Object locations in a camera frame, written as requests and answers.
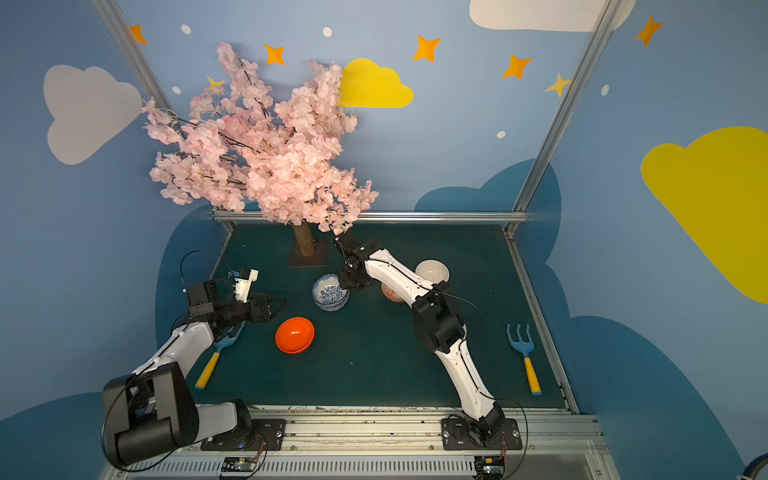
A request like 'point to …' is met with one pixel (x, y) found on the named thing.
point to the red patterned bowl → (390, 294)
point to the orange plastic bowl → (294, 334)
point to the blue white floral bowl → (327, 281)
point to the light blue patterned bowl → (330, 297)
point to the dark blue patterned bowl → (330, 308)
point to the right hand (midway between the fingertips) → (349, 281)
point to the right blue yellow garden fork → (525, 347)
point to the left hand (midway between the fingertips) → (276, 296)
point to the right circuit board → (490, 467)
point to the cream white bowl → (433, 270)
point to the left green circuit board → (238, 464)
